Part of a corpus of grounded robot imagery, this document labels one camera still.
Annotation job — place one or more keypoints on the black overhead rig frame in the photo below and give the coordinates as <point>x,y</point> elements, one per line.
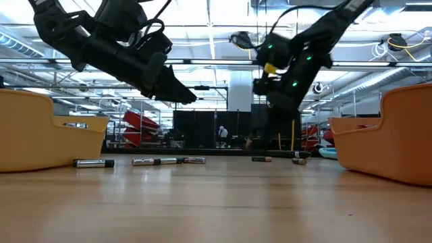
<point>216,88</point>

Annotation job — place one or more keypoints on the person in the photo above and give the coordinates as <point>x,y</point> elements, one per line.
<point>222,132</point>

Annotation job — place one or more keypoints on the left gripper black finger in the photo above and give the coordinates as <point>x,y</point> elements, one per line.
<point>173,86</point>
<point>175,101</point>

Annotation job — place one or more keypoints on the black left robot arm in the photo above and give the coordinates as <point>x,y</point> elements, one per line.
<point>54,27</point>

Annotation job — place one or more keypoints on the black cylinder white label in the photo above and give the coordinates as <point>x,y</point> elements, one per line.
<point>302,155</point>

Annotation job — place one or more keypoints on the black partition wall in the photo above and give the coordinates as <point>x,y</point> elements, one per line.
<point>202,128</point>

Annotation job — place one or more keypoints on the black aluminium table frame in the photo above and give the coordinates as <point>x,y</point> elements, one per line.
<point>219,152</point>

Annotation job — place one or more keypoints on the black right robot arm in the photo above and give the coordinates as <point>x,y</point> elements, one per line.
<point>330,23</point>

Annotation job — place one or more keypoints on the orange plastic bin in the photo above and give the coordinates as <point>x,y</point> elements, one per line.
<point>388,145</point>

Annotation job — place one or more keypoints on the teal tub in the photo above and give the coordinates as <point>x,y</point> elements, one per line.
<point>330,153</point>

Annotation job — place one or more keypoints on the red bins stack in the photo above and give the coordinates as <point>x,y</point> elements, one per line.
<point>329,135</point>

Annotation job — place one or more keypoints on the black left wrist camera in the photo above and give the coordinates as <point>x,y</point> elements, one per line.
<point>118,17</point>

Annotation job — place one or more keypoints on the white column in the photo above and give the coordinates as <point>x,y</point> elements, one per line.
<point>240,91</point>

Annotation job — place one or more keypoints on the yellow plastic bin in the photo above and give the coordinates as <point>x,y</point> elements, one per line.
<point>27,135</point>

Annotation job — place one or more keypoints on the silver battery black end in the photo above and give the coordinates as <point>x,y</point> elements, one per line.
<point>91,163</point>

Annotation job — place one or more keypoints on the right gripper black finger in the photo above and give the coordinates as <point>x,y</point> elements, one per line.
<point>278,114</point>
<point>291,113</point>

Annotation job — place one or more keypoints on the small copper black battery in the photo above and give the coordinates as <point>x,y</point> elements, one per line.
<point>299,161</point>

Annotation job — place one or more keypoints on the red silver battery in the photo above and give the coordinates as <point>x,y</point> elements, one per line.
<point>195,160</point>

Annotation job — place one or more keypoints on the copper black Duracell battery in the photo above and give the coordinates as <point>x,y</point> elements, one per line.
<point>261,159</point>

